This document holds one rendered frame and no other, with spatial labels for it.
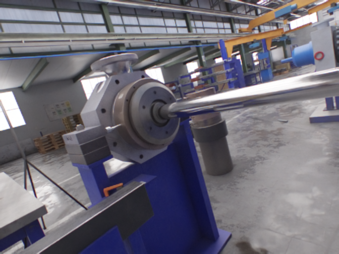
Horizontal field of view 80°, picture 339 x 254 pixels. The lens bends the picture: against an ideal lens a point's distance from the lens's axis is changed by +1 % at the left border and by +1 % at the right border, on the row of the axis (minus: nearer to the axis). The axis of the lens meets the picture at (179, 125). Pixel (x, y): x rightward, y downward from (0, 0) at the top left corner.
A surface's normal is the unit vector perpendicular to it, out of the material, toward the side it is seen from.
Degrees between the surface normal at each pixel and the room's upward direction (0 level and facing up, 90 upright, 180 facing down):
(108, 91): 90
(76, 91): 90
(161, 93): 90
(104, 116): 90
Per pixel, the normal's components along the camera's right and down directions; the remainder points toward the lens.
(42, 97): 0.70, -0.06
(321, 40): -0.66, 0.31
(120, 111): -0.69, -0.03
